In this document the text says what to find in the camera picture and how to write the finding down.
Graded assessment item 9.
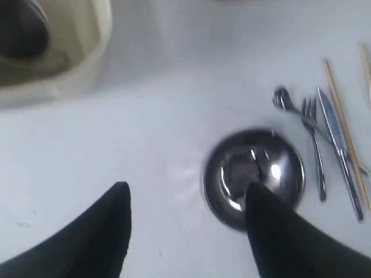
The cream bin circle sticker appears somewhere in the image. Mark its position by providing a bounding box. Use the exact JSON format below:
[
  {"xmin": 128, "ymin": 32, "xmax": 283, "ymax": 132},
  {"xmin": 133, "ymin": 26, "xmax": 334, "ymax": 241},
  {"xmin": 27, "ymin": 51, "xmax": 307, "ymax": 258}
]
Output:
[{"xmin": 1, "ymin": 1, "xmax": 112, "ymax": 109}]

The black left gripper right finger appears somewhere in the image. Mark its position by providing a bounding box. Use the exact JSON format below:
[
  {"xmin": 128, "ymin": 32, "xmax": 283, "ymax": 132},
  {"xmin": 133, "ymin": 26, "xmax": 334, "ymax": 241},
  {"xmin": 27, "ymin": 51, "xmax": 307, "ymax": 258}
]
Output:
[{"xmin": 245, "ymin": 182, "xmax": 370, "ymax": 277}]

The steel fork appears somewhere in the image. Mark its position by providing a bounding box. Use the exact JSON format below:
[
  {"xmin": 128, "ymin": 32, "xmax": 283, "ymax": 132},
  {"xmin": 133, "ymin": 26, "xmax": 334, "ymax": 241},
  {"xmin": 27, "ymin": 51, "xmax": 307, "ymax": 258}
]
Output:
[{"xmin": 301, "ymin": 98, "xmax": 327, "ymax": 202}]

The wooden chopstick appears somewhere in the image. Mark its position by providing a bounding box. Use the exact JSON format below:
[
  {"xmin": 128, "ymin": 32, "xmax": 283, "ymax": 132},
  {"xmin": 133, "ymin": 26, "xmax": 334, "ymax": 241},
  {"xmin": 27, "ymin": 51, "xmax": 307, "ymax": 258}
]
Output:
[
  {"xmin": 323, "ymin": 59, "xmax": 370, "ymax": 211},
  {"xmin": 359, "ymin": 42, "xmax": 370, "ymax": 99}
]

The steel mug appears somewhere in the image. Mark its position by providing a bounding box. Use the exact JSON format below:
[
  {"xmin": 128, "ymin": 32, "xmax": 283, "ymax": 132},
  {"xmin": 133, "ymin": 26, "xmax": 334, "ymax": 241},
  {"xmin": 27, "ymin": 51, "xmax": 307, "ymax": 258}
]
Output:
[{"xmin": 1, "ymin": 1, "xmax": 50, "ymax": 60}]

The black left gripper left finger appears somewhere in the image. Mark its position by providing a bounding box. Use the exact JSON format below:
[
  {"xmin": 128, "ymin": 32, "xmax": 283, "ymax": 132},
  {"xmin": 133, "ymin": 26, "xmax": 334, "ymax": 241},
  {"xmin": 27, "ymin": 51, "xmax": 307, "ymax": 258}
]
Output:
[{"xmin": 1, "ymin": 182, "xmax": 132, "ymax": 277}]

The stainless steel bowl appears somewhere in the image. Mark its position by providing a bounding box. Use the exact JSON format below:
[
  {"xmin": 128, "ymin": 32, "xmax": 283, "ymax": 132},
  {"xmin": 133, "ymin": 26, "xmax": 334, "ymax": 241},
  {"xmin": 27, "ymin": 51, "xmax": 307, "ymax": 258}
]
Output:
[{"xmin": 201, "ymin": 129, "xmax": 305, "ymax": 232}]

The steel spoon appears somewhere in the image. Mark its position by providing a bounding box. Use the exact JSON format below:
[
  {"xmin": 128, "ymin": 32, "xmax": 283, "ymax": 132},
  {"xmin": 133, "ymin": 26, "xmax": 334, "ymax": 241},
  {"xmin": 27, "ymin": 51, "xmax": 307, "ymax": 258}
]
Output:
[{"xmin": 272, "ymin": 86, "xmax": 370, "ymax": 176}]

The steel table knife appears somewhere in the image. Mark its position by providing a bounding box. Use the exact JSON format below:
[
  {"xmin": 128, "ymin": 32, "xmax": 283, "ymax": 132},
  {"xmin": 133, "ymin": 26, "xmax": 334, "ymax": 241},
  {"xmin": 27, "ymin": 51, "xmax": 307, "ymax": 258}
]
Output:
[{"xmin": 317, "ymin": 87, "xmax": 364, "ymax": 222}]

